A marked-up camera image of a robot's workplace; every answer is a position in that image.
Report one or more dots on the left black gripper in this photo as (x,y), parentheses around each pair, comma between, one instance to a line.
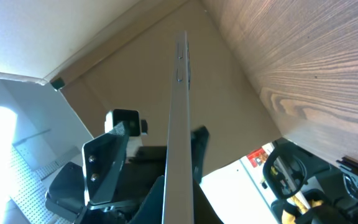
(104,157)

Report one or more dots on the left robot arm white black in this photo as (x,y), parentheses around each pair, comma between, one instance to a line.
(66,197)

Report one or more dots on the blue Galaxy S25 smartphone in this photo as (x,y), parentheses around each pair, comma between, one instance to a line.
(178,189)

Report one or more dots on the black office chair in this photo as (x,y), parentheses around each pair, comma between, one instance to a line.
(308,189)

